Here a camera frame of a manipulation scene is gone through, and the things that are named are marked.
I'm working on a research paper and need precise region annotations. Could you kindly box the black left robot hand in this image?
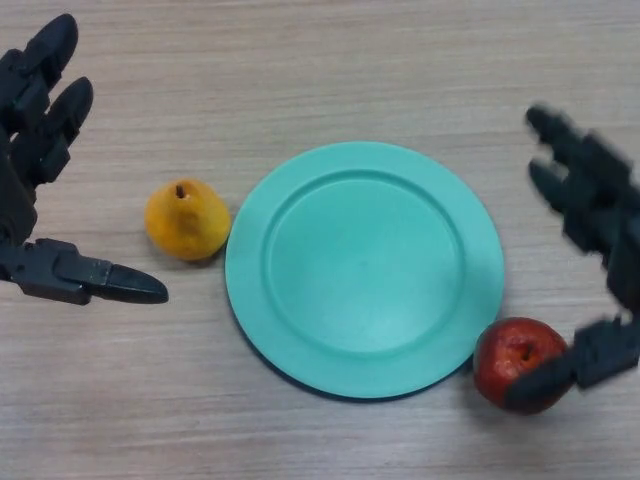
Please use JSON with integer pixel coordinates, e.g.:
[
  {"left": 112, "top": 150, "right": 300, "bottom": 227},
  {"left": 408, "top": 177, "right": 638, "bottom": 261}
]
[{"left": 0, "top": 13, "right": 170, "bottom": 306}]

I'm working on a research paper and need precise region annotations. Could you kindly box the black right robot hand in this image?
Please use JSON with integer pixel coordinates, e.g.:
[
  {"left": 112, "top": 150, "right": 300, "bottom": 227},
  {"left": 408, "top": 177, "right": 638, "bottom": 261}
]
[{"left": 505, "top": 103, "right": 640, "bottom": 407}]

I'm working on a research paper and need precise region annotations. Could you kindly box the red apple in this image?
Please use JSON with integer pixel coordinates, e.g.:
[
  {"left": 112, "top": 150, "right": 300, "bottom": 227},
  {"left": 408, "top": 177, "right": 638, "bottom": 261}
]
[{"left": 473, "top": 316, "right": 571, "bottom": 415}]

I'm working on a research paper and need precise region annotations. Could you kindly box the green round plate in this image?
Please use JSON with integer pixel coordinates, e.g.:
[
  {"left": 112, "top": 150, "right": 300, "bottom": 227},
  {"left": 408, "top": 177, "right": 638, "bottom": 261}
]
[{"left": 224, "top": 140, "right": 505, "bottom": 401}]

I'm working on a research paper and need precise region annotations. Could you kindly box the yellow pear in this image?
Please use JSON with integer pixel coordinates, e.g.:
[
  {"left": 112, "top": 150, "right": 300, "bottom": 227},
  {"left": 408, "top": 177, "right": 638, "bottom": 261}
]
[{"left": 144, "top": 178, "right": 232, "bottom": 263}]

